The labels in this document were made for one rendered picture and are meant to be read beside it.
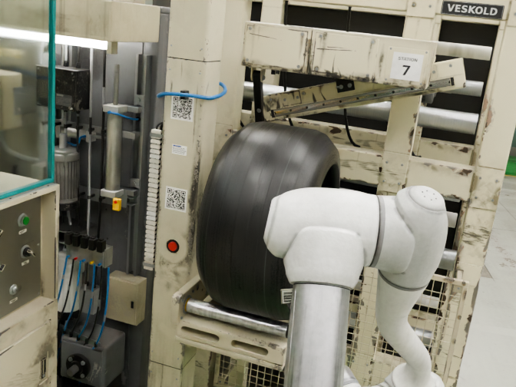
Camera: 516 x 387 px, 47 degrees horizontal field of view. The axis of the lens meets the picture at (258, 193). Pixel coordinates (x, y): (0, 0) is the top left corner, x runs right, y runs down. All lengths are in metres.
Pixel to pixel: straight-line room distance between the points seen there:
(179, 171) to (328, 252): 0.94
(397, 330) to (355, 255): 0.27
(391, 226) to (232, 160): 0.72
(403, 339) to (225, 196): 0.63
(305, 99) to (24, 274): 1.08
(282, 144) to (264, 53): 0.42
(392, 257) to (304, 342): 0.21
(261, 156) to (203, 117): 0.26
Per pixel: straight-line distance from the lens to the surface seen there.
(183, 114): 1.83
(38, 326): 1.94
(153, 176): 1.93
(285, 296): 1.67
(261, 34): 2.00
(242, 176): 1.62
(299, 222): 1.01
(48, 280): 1.95
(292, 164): 1.62
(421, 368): 1.45
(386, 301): 1.18
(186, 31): 1.81
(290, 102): 2.12
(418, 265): 1.09
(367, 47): 1.92
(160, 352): 2.14
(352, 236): 1.02
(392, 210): 1.05
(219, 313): 1.88
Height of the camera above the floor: 1.78
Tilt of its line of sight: 16 degrees down
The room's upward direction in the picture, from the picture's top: 6 degrees clockwise
